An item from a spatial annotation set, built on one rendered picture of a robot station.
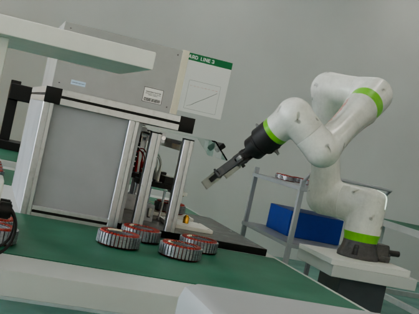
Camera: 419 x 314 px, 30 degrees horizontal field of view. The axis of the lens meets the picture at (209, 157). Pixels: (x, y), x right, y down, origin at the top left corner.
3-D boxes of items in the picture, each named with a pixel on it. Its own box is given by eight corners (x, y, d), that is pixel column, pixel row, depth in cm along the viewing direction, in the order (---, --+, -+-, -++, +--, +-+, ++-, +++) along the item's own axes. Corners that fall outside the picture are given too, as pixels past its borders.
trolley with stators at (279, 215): (298, 303, 592) (327, 173, 590) (360, 345, 496) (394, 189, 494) (224, 291, 575) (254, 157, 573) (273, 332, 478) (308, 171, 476)
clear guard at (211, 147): (208, 155, 300) (212, 140, 300) (227, 161, 277) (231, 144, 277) (126, 137, 291) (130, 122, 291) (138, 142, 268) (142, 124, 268)
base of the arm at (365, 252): (386, 258, 293) (389, 243, 293) (411, 267, 279) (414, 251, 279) (328, 250, 282) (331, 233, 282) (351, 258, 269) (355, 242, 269)
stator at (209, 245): (219, 252, 226) (221, 240, 226) (212, 256, 215) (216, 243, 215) (181, 243, 228) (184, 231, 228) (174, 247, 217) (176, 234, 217)
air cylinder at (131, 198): (133, 207, 279) (136, 192, 278) (137, 210, 271) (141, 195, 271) (120, 205, 277) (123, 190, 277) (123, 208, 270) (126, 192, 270)
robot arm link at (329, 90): (314, 203, 297) (320, 66, 278) (355, 212, 289) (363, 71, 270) (300, 215, 287) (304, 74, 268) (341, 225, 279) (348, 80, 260)
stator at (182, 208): (181, 213, 285) (184, 203, 285) (186, 217, 274) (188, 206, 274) (151, 207, 283) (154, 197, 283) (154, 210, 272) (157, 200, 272)
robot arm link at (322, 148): (337, 104, 259) (361, 86, 251) (360, 130, 259) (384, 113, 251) (289, 151, 232) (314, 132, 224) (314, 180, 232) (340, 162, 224)
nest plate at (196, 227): (199, 227, 265) (201, 223, 265) (212, 234, 250) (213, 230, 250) (157, 218, 260) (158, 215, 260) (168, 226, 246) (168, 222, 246)
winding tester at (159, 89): (148, 112, 285) (159, 57, 284) (176, 115, 243) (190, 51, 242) (40, 88, 273) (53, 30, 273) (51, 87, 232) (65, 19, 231)
